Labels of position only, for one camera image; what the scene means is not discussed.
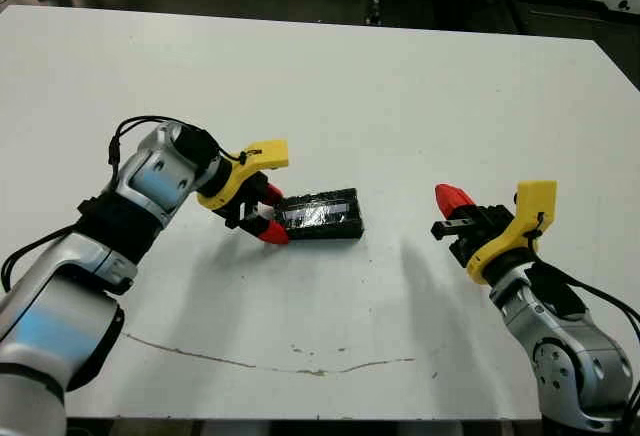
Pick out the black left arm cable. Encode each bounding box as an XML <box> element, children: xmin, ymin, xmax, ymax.
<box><xmin>0</xmin><ymin>114</ymin><xmax>261</xmax><ymax>295</ymax></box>

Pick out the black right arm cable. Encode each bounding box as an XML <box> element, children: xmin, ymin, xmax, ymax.
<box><xmin>537</xmin><ymin>255</ymin><xmax>640</xmax><ymax>347</ymax></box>

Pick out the left gripper yellow mount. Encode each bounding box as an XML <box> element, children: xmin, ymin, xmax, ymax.
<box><xmin>197</xmin><ymin>139</ymin><xmax>292</xmax><ymax>247</ymax></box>

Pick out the right gripper yellow mount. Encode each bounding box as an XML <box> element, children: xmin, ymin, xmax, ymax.
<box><xmin>430</xmin><ymin>179</ymin><xmax>558</xmax><ymax>286</ymax></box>

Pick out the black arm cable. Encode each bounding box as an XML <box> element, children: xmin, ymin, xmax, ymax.
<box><xmin>537</xmin><ymin>255</ymin><xmax>640</xmax><ymax>347</ymax></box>
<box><xmin>0</xmin><ymin>114</ymin><xmax>261</xmax><ymax>295</ymax></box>

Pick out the glossy black box lid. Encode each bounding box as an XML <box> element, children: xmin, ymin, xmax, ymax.
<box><xmin>277</xmin><ymin>186</ymin><xmax>365</xmax><ymax>242</ymax></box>

